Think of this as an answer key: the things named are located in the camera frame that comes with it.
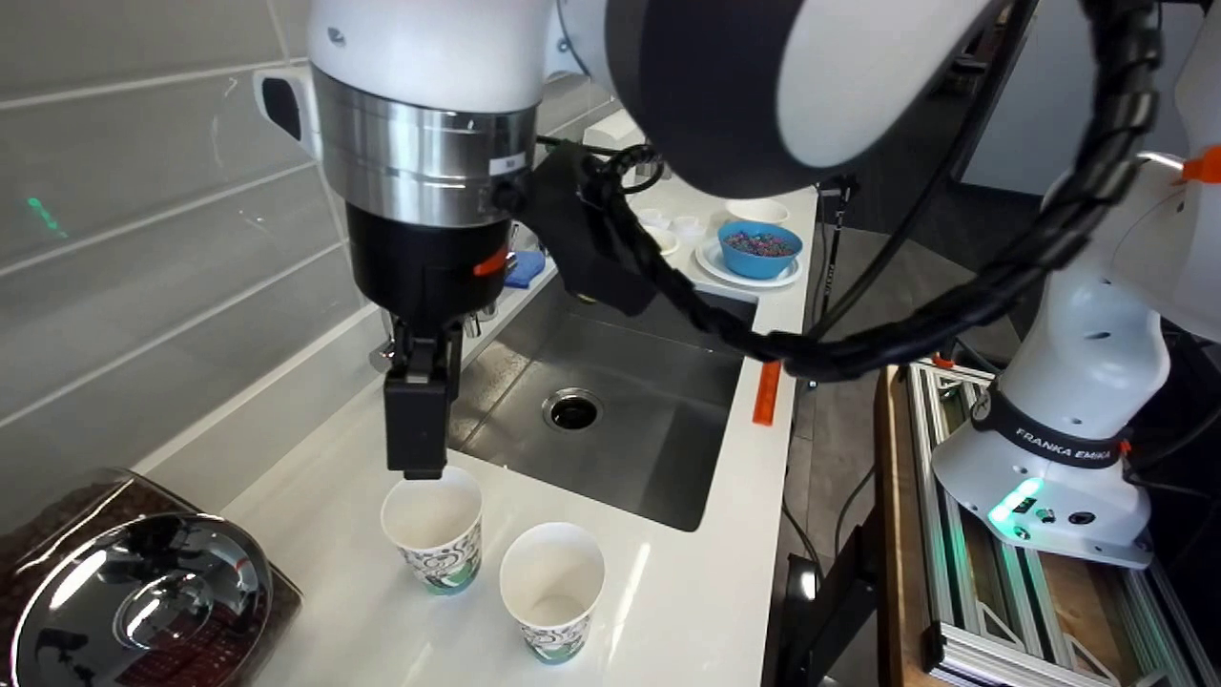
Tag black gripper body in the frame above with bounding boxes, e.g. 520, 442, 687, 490
344, 204, 514, 343

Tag white printed paper cup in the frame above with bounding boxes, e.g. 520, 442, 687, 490
496, 521, 611, 669
373, 473, 487, 601

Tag round sink drain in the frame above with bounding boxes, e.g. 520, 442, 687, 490
542, 389, 604, 434

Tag stainless steel sink basin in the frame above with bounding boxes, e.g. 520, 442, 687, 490
444, 273, 753, 538

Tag white plate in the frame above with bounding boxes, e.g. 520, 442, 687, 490
689, 237, 809, 293

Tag orange rectangular sticker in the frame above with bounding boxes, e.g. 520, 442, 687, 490
749, 361, 787, 432

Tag blue bowl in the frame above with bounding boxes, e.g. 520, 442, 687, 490
715, 217, 809, 288

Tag multicoloured beads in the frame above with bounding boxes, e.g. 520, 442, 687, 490
733, 225, 794, 255

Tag glossy black round lid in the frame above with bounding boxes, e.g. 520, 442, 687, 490
6, 510, 282, 687

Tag white empty bowl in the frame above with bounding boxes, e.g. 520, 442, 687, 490
724, 195, 798, 235

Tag black metal stand bar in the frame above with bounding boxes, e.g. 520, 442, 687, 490
759, 510, 897, 687

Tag wooden cart top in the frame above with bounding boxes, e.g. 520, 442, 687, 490
875, 361, 1221, 687

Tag orange clip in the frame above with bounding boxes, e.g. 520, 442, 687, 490
1178, 142, 1221, 191

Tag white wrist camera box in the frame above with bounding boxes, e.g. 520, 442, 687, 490
251, 64, 326, 169

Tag black sleeved cable bundle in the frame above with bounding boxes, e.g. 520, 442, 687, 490
520, 0, 1166, 389

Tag aluminium extrusion frame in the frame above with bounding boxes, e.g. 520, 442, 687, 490
903, 361, 1206, 687

